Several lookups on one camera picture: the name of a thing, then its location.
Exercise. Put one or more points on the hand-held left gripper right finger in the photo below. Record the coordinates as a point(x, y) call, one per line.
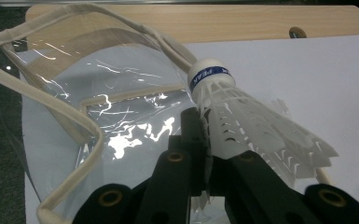
point(255, 193)

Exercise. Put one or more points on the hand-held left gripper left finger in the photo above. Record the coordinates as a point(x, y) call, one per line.
point(174, 174)

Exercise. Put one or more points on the white shuttlecock blue band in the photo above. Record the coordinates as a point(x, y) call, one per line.
point(245, 130)

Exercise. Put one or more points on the clear plastic wooden-framed box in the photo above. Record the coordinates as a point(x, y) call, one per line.
point(121, 93)

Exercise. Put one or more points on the round table grommet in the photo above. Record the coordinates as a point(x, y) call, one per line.
point(297, 32)

